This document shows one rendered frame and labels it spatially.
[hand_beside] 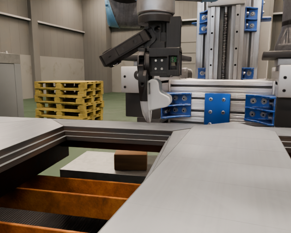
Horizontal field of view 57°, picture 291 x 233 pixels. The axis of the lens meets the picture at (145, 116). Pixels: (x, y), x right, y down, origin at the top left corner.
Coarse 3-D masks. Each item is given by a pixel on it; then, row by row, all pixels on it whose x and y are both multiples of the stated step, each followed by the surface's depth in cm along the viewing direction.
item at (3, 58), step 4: (0, 56) 106; (4, 56) 108; (8, 56) 110; (12, 56) 112; (16, 56) 114; (0, 60) 106; (4, 60) 108; (8, 60) 110; (12, 60) 112; (16, 60) 114
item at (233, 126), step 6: (198, 126) 64; (204, 126) 64; (210, 126) 64; (216, 126) 64; (222, 126) 64; (228, 126) 64; (234, 126) 64; (240, 126) 64; (246, 126) 64; (252, 126) 64
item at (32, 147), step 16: (64, 128) 65; (80, 128) 64; (96, 128) 63; (16, 144) 49; (32, 144) 52; (48, 144) 56; (144, 144) 60; (160, 144) 59; (176, 144) 49; (288, 144) 54; (0, 160) 44; (16, 160) 47; (160, 160) 40
